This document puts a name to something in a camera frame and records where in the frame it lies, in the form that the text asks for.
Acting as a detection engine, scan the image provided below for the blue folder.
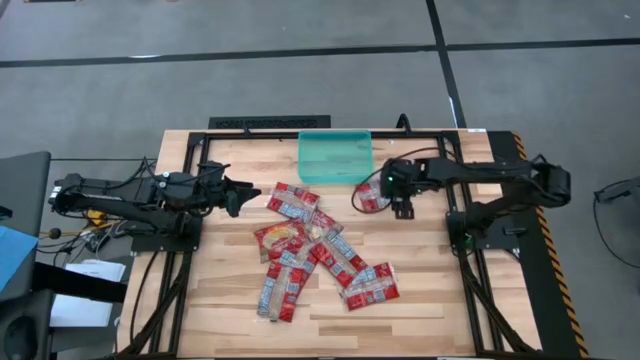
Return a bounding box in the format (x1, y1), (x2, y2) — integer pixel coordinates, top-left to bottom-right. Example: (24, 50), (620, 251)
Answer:
(0, 224), (40, 294)

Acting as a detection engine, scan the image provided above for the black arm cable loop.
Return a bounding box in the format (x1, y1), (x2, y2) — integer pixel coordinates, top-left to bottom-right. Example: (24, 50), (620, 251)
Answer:
(350, 146), (454, 216)

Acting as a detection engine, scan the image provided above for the tangled black cable bundle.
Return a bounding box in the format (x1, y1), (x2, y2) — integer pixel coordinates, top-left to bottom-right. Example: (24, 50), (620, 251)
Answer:
(37, 219), (151, 266)

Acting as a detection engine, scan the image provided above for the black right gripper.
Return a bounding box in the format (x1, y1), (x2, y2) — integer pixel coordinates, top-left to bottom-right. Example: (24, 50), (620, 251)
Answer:
(379, 158), (427, 220)

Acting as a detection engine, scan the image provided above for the dark grey floor stand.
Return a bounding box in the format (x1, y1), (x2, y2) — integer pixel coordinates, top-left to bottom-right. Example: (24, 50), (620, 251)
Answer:
(593, 175), (640, 204)

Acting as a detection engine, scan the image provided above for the thin black floor cable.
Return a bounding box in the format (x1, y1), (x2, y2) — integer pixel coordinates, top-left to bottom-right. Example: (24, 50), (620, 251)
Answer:
(592, 189), (640, 270)

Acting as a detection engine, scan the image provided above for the black aluminium table frame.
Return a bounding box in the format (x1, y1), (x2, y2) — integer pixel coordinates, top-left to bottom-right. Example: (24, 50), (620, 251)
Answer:
(119, 128), (539, 359)

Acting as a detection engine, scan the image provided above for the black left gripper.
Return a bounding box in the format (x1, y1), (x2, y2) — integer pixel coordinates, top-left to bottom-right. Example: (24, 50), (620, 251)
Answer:
(197, 169), (263, 218)

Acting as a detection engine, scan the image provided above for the teal plastic basket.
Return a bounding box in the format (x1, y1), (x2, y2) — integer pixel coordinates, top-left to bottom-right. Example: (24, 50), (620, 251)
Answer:
(297, 129), (376, 185)

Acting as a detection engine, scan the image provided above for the red microwave popcorn bag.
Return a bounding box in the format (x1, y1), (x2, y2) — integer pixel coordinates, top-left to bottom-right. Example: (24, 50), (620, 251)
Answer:
(253, 219), (314, 264)
(256, 244), (320, 324)
(265, 181), (321, 222)
(355, 180), (394, 214)
(340, 262), (402, 313)
(304, 209), (345, 244)
(309, 233), (370, 289)

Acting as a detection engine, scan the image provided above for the white paper stack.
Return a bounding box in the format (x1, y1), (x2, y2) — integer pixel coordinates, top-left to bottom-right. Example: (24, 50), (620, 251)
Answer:
(48, 258), (127, 329)

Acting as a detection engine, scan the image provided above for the yellow black hazard tape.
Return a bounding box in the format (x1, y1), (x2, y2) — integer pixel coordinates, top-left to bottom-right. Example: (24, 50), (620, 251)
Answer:
(510, 130), (591, 359)

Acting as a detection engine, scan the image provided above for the black flat bar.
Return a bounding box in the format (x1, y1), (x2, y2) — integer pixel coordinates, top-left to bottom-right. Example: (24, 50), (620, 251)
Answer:
(30, 261), (129, 304)

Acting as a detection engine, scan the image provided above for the black floor grate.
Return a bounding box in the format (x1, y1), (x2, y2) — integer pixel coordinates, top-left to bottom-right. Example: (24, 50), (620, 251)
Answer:
(208, 114), (332, 131)

